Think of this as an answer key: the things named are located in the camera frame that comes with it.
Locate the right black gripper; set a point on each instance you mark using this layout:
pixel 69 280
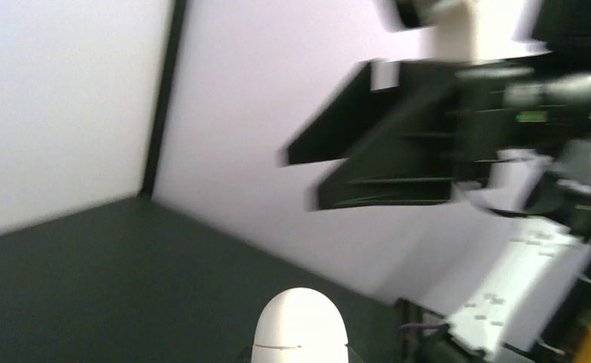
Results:
pixel 498 108

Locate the white oval case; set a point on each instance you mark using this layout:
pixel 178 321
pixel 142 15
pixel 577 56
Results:
pixel 300 325

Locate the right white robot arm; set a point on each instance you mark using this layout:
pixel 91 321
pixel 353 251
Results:
pixel 546 190

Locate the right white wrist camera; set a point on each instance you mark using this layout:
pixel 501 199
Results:
pixel 463 46

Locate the left back frame post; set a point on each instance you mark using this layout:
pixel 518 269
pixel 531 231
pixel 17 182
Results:
pixel 180 10

